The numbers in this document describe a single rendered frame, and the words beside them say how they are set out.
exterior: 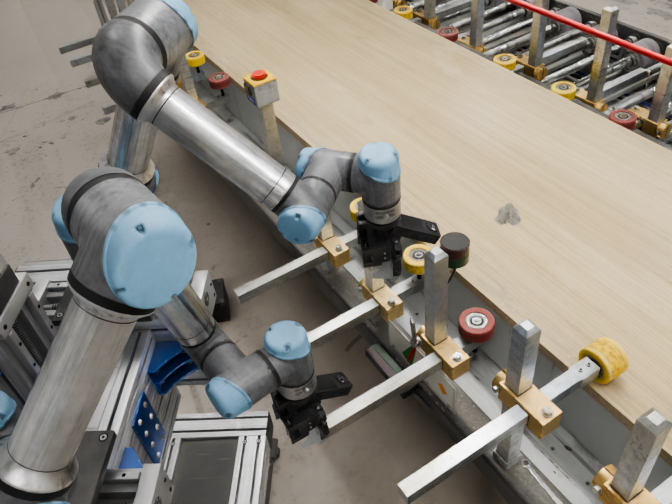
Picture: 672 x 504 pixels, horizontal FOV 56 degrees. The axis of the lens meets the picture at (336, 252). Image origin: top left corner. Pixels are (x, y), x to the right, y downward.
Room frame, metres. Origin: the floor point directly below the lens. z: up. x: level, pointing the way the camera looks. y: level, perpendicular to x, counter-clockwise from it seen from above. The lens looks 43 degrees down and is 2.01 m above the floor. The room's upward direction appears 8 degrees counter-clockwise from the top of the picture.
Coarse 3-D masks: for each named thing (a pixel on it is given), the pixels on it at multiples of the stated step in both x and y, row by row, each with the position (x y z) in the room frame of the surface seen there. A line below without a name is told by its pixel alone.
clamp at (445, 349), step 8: (424, 328) 0.94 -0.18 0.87; (424, 336) 0.92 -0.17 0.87; (448, 336) 0.91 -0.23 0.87; (424, 344) 0.91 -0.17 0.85; (432, 344) 0.89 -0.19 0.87; (440, 344) 0.89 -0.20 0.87; (448, 344) 0.89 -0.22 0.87; (456, 344) 0.88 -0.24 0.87; (432, 352) 0.89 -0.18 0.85; (440, 352) 0.87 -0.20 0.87; (448, 352) 0.87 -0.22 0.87; (464, 352) 0.86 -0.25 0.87; (448, 360) 0.84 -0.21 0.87; (464, 360) 0.84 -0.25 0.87; (448, 368) 0.84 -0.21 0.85; (456, 368) 0.83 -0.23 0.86; (464, 368) 0.84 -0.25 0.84; (448, 376) 0.83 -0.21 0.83; (456, 376) 0.83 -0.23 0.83
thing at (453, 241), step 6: (450, 234) 0.96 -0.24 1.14; (456, 234) 0.96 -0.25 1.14; (462, 234) 0.95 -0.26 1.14; (444, 240) 0.94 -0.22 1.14; (450, 240) 0.94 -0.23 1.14; (456, 240) 0.94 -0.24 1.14; (462, 240) 0.94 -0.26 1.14; (444, 246) 0.92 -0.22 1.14; (450, 246) 0.92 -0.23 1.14; (456, 246) 0.92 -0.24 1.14; (462, 246) 0.92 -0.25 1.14; (450, 276) 0.93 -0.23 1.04
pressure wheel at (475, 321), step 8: (464, 312) 0.94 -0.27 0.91; (472, 312) 0.94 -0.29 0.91; (480, 312) 0.94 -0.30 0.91; (488, 312) 0.93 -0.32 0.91; (464, 320) 0.92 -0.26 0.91; (472, 320) 0.92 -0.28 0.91; (480, 320) 0.91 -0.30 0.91; (488, 320) 0.91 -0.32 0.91; (464, 328) 0.90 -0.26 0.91; (472, 328) 0.89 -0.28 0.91; (480, 328) 0.89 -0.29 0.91; (488, 328) 0.89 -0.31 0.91; (464, 336) 0.89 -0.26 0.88; (472, 336) 0.88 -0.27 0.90; (480, 336) 0.88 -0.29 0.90; (488, 336) 0.88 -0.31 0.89
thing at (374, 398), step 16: (416, 368) 0.84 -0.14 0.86; (432, 368) 0.84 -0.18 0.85; (384, 384) 0.81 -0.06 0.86; (400, 384) 0.81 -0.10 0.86; (352, 400) 0.78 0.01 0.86; (368, 400) 0.78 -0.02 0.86; (384, 400) 0.78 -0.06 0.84; (336, 416) 0.75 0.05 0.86; (352, 416) 0.75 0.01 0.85; (336, 432) 0.73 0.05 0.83
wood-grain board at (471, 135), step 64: (192, 0) 3.12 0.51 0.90; (256, 0) 3.00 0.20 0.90; (320, 0) 2.89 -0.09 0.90; (256, 64) 2.34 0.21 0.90; (320, 64) 2.27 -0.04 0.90; (384, 64) 2.20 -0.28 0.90; (448, 64) 2.13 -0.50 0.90; (320, 128) 1.82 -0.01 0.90; (384, 128) 1.76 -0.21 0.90; (448, 128) 1.71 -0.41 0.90; (512, 128) 1.66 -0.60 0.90; (576, 128) 1.61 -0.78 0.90; (448, 192) 1.39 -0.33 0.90; (512, 192) 1.35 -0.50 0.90; (576, 192) 1.31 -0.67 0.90; (640, 192) 1.28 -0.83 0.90; (512, 256) 1.11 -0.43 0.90; (576, 256) 1.07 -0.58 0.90; (640, 256) 1.05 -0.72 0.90; (512, 320) 0.91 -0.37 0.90; (576, 320) 0.88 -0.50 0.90; (640, 320) 0.86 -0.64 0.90; (640, 384) 0.70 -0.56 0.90
